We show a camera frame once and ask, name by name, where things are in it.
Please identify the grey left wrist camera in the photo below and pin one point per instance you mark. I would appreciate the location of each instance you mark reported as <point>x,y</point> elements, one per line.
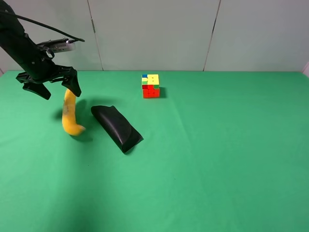
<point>60,45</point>

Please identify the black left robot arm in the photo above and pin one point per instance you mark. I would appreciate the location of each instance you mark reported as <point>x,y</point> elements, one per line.
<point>36,59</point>

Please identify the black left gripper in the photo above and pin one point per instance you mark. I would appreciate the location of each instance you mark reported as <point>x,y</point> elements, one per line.
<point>34,83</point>

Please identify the multicoloured puzzle cube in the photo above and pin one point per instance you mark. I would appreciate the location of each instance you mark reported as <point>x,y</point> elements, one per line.
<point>150,86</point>

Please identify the black glasses case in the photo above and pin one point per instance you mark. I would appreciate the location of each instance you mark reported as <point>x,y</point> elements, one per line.
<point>117,126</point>

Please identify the yellow banana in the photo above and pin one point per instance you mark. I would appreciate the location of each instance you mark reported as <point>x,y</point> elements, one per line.
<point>69,123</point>

